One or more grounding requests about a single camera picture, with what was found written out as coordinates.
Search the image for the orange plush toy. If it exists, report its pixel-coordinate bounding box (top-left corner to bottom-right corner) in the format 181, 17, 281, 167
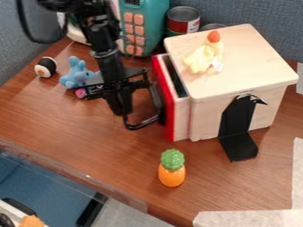
18, 215, 45, 227

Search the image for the orange toy pineapple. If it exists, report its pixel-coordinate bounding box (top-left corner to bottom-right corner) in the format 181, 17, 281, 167
157, 148, 188, 188

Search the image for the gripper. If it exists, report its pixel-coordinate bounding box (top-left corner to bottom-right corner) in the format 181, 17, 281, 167
82, 49, 134, 117

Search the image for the black chair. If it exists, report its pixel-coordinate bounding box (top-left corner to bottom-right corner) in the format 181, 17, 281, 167
15, 0, 68, 44

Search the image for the silver can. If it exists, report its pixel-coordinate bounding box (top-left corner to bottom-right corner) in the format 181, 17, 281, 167
198, 22, 229, 33

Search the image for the yellow plush chick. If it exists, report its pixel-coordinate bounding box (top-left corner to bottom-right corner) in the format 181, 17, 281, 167
182, 29, 225, 74

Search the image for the red can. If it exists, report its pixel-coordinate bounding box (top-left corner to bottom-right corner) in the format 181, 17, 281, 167
166, 5, 203, 38

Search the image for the white paper sheet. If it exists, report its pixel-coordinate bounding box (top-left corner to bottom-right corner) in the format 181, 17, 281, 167
294, 61, 303, 96

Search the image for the blue plush rabbit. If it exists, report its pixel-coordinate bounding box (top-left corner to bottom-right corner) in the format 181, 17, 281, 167
58, 55, 102, 90

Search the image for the drawer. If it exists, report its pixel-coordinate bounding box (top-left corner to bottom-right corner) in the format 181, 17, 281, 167
121, 52, 192, 143

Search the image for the toy sushi roll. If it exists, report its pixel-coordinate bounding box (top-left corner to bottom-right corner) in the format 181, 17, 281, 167
33, 56, 59, 79

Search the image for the teal toy phone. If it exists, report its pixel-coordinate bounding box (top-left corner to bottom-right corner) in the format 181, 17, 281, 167
111, 0, 172, 58

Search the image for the cabinet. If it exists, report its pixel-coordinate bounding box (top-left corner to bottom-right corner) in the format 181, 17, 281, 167
162, 23, 299, 143

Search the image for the pink toy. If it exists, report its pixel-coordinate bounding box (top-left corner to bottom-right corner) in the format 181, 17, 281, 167
74, 88, 89, 100

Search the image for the white toy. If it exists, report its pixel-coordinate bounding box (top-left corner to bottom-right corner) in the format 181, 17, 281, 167
55, 11, 95, 46

